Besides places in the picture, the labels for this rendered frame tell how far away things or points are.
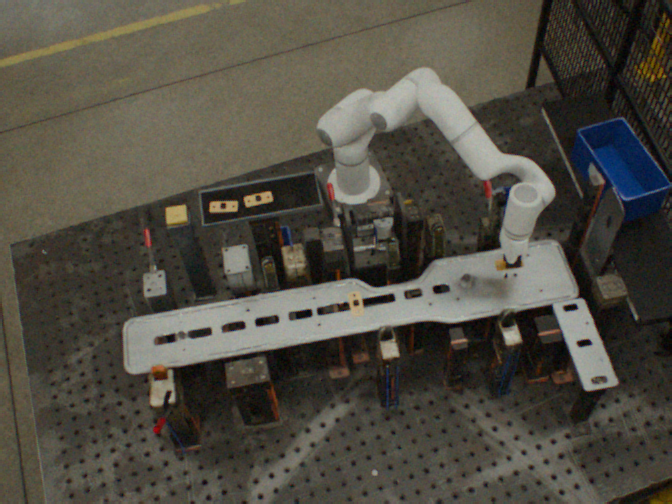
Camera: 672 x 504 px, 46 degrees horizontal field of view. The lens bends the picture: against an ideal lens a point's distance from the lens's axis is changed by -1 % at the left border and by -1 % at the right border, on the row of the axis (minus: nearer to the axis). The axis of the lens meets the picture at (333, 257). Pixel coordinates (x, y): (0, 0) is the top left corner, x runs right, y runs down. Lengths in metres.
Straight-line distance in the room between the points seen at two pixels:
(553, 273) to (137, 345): 1.28
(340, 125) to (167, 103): 2.08
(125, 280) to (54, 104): 1.93
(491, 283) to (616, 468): 0.67
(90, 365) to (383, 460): 1.03
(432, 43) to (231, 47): 1.14
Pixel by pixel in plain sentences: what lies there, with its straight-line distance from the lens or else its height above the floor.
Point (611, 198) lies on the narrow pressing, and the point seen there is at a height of 1.30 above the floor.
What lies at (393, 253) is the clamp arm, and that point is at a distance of 2.45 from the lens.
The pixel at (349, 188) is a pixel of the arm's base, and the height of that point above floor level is 0.85.
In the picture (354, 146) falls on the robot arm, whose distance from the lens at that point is 2.69.
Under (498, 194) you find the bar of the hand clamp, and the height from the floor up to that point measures 1.21.
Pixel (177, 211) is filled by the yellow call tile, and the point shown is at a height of 1.16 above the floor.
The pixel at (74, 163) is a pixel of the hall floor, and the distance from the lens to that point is 4.35.
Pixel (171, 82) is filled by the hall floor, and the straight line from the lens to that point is 4.59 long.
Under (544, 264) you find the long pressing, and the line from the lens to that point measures 2.53.
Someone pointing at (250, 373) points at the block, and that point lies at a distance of 2.30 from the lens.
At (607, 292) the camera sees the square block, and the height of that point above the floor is 1.06.
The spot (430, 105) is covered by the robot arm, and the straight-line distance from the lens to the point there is 2.13.
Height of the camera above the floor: 3.08
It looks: 57 degrees down
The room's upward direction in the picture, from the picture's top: 6 degrees counter-clockwise
